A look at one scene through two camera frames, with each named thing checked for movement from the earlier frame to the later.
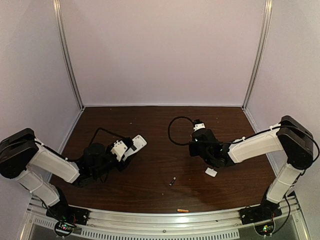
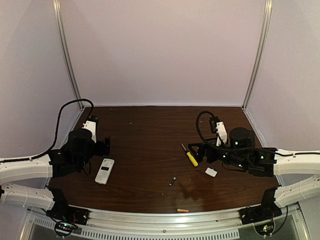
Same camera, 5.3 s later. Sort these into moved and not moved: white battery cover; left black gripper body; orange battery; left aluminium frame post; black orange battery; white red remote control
Moved: left black gripper body; white red remote control
Not moved: orange battery; white battery cover; left aluminium frame post; black orange battery
